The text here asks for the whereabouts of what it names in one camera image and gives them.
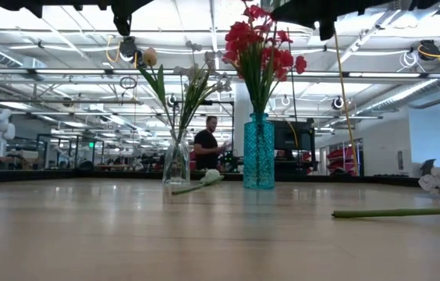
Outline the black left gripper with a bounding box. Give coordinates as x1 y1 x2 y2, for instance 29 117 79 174
44 0 154 37

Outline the person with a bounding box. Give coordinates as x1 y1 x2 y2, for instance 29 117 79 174
193 115 232 172

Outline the white artificial tulip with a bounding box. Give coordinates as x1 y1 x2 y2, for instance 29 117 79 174
170 168 225 197

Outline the green stem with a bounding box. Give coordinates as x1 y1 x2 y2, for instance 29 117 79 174
331 206 440 219

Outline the black hanging cable with coil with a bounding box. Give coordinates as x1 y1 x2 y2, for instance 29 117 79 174
287 38 300 120

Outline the black monitor on stand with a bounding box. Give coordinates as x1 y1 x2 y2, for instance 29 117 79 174
274 119 317 173

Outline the red storage rack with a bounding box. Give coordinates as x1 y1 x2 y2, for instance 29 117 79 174
326 145 358 176

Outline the red artificial flower bunch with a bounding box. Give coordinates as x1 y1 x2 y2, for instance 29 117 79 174
243 0 309 115
222 20 276 115

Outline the yellow hanging cable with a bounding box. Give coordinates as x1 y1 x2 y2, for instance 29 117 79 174
332 32 359 175

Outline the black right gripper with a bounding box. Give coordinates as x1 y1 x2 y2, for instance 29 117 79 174
270 0 362 42

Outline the grey chair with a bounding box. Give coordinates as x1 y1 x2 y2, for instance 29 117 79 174
420 158 437 177

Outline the clear glass vase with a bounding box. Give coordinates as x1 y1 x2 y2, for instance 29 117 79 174
162 128 191 186

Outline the teal textured glass vase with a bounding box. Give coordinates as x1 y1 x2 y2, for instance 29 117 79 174
242 112 276 190

